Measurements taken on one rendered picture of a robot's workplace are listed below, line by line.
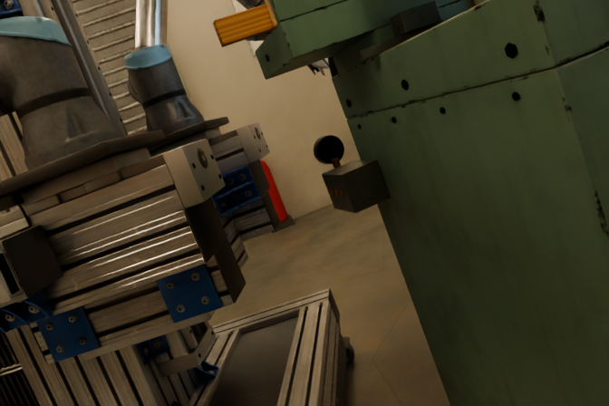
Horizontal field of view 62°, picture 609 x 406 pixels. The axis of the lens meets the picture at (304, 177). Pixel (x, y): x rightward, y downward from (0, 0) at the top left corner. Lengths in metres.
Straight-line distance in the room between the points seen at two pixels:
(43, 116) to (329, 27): 0.46
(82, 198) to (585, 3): 0.71
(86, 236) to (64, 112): 0.19
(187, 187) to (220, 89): 3.11
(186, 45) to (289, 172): 1.20
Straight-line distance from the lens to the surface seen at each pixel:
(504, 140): 0.66
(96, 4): 4.02
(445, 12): 0.95
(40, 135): 0.87
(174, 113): 1.31
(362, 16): 0.88
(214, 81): 3.88
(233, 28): 0.85
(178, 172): 0.78
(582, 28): 0.60
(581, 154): 0.59
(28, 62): 0.89
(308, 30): 0.84
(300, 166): 3.90
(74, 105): 0.88
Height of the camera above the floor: 0.76
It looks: 7 degrees down
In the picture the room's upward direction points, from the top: 21 degrees counter-clockwise
